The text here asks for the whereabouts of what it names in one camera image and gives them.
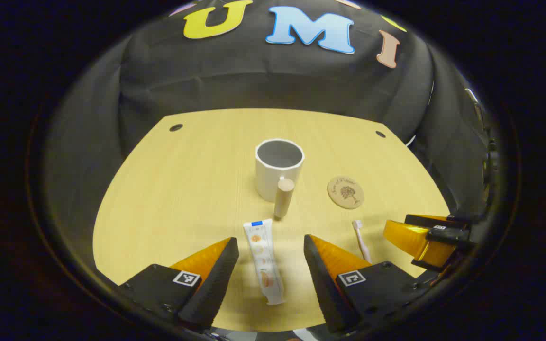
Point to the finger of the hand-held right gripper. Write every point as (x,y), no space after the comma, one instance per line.
(432,219)
(408,239)

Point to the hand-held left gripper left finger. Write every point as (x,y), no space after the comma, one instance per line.
(209,289)

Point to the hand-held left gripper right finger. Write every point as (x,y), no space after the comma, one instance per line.
(323,279)

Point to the white toothbrush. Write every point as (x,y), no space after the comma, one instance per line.
(361,241)

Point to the white toothpaste tube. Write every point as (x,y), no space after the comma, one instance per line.
(262,255)

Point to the round cork coaster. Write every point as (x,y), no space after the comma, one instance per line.
(345,192)

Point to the light wooden desktop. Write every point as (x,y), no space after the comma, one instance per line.
(187,189)

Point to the black backdrop cloth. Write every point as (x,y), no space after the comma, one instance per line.
(273,80)

